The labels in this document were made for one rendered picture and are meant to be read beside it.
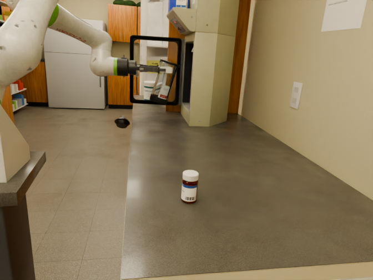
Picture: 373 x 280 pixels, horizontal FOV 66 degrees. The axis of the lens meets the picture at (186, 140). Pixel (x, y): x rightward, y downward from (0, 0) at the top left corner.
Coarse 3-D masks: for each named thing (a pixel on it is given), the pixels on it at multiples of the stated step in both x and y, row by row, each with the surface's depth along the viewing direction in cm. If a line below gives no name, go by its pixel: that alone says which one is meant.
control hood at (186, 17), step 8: (176, 8) 133; (184, 8) 134; (168, 16) 156; (176, 16) 138; (184, 16) 135; (192, 16) 135; (184, 24) 137; (192, 24) 136; (184, 32) 152; (192, 32) 144
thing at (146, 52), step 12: (144, 48) 168; (156, 48) 168; (168, 48) 168; (144, 60) 170; (156, 60) 170; (168, 60) 170; (144, 72) 172; (156, 72) 172; (144, 84) 174; (144, 96) 176; (168, 96) 177
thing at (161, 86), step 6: (162, 66) 151; (168, 66) 150; (174, 66) 151; (174, 72) 153; (156, 78) 155; (162, 78) 151; (168, 78) 152; (156, 84) 153; (162, 84) 152; (168, 84) 153; (156, 90) 154; (162, 90) 153; (168, 90) 155; (156, 96) 154; (162, 96) 154
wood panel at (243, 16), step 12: (240, 0) 172; (240, 12) 174; (240, 24) 176; (168, 36) 173; (180, 36) 172; (240, 36) 178; (240, 48) 180; (240, 60) 183; (240, 72) 185; (240, 84) 187; (168, 108) 184; (180, 108) 186; (228, 108) 191
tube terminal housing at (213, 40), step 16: (192, 0) 147; (208, 0) 134; (224, 0) 138; (208, 16) 136; (224, 16) 141; (208, 32) 139; (224, 32) 145; (208, 48) 141; (224, 48) 148; (192, 64) 145; (208, 64) 143; (224, 64) 152; (192, 80) 144; (208, 80) 146; (224, 80) 156; (192, 96) 147; (208, 96) 148; (224, 96) 160; (192, 112) 149; (208, 112) 151; (224, 112) 164
